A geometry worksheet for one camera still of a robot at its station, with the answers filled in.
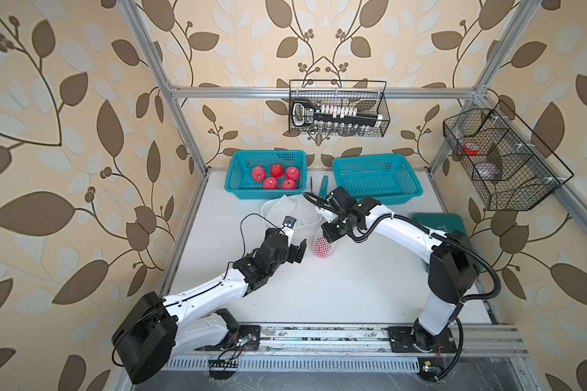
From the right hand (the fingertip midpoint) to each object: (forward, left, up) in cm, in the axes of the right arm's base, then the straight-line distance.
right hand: (325, 234), depth 87 cm
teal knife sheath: (+32, -3, -10) cm, 33 cm away
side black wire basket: (+8, -56, +24) cm, 61 cm away
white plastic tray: (+7, +7, -10) cm, 14 cm away
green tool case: (+6, -49, -4) cm, 50 cm away
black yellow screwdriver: (+34, +3, -9) cm, 35 cm away
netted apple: (-4, +1, -3) cm, 5 cm away
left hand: (-1, +12, +5) cm, 13 cm away
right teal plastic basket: (+37, -33, -11) cm, 51 cm away
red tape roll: (+18, -50, +23) cm, 57 cm away
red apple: (+29, +14, -4) cm, 32 cm away
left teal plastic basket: (+35, +28, -4) cm, 45 cm away
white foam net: (+13, +10, -1) cm, 17 cm away
